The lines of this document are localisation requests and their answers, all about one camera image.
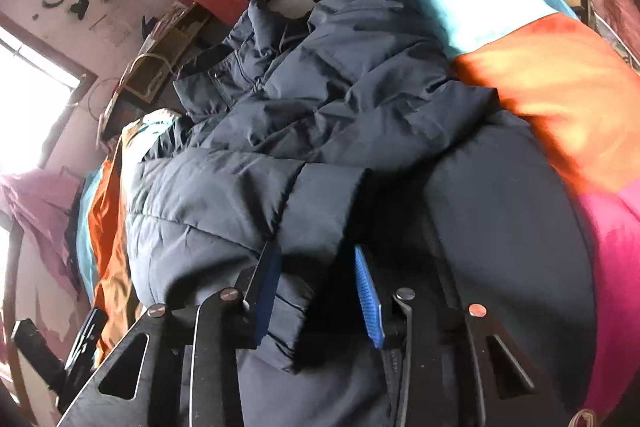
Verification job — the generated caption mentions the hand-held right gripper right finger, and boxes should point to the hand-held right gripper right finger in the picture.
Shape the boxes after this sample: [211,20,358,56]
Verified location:
[354,245,552,427]

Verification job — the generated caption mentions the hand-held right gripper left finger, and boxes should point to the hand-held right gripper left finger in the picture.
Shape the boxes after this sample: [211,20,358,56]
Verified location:
[57,239,284,427]

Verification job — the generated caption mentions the dark navy puffer jacket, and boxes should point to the dark navy puffer jacket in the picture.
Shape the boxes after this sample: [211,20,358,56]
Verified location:
[122,0,599,427]

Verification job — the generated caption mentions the pink cloth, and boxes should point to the pink cloth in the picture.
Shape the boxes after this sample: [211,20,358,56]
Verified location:
[0,169,84,303]

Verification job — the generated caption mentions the wooden shelf unit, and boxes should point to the wooden shelf unit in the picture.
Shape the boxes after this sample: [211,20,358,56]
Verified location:
[100,2,211,142]

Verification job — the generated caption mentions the window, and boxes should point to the window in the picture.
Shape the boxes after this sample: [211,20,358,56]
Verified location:
[0,27,97,178]

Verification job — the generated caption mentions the blue orange pink blanket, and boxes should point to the blue orange pink blanket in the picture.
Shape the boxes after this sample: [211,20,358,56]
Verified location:
[75,0,640,427]

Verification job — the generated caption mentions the white cable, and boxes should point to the white cable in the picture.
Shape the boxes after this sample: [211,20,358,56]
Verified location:
[89,51,172,118]

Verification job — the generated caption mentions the paper sheet on wall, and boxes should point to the paper sheet on wall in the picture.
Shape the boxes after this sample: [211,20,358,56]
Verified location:
[90,13,132,46]

